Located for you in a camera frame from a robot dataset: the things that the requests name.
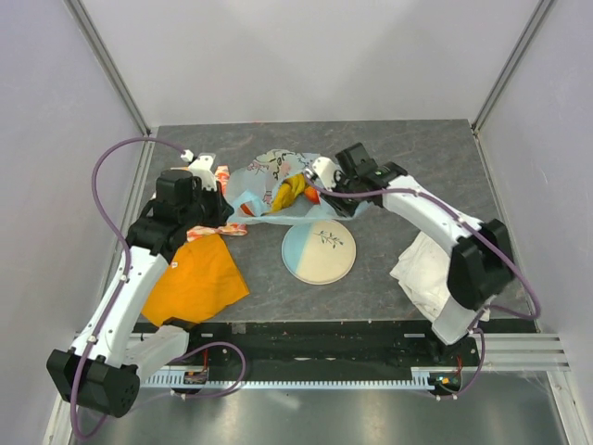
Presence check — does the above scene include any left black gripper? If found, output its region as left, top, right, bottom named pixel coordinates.
left=180, top=179, right=233, bottom=230

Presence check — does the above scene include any light blue plastic bag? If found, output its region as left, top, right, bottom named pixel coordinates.
left=224, top=149, right=370, bottom=225

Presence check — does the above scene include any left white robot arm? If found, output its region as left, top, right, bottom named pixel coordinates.
left=46, top=154, right=233, bottom=418

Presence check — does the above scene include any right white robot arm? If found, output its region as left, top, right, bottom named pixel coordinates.
left=306, top=143, right=514, bottom=365

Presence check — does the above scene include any floral orange cloth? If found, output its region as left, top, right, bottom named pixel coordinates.
left=187, top=165, right=247, bottom=242

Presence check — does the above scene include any blue and cream plate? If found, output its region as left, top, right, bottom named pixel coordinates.
left=281, top=220, right=357, bottom=286

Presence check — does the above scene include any yellow orange cloth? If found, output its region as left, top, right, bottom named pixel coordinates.
left=141, top=235, right=249, bottom=326

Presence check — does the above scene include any white cloth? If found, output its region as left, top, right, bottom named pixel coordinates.
left=389, top=232, right=455, bottom=322

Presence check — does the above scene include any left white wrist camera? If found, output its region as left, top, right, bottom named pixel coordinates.
left=180, top=150, right=217, bottom=192

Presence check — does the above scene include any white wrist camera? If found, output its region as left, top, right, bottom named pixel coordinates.
left=305, top=157, right=343, bottom=191
left=180, top=150, right=217, bottom=192

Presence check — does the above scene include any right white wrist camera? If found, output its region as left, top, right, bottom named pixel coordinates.
left=305, top=157, right=343, bottom=191

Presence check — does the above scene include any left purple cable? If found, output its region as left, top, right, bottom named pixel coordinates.
left=69, top=137, right=186, bottom=440

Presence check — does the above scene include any purple cable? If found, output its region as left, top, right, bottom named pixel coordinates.
left=69, top=137, right=186, bottom=440
left=303, top=171, right=542, bottom=402

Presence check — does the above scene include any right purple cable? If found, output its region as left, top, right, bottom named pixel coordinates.
left=303, top=171, right=542, bottom=402

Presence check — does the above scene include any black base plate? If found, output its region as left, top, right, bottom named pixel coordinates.
left=187, top=320, right=480, bottom=369

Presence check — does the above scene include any slotted cable duct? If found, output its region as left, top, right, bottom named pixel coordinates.
left=141, top=366, right=459, bottom=390

